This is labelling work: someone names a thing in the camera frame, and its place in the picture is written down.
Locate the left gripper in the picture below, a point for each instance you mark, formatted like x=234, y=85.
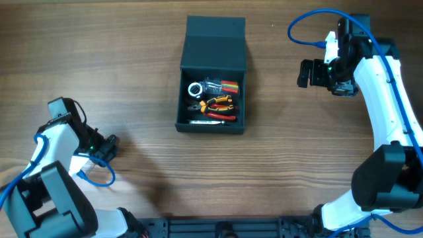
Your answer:
x=108, y=149

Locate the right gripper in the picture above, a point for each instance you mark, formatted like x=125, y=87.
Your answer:
x=317, y=73

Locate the dark green box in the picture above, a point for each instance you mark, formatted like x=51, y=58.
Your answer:
x=214, y=49

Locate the clear screwdriver set case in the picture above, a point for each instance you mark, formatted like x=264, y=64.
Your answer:
x=220, y=87

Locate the silver combination wrench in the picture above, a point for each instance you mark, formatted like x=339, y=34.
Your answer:
x=207, y=122

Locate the red handled snips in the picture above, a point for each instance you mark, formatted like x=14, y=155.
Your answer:
x=221, y=115

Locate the orange black pliers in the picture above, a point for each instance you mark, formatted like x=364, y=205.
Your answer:
x=202, y=106

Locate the black white tape measure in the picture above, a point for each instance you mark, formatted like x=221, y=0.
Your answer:
x=196, y=90

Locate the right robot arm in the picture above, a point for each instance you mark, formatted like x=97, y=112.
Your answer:
x=390, y=179

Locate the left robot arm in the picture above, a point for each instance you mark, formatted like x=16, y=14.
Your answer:
x=45, y=201

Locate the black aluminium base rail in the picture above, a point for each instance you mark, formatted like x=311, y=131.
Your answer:
x=281, y=227

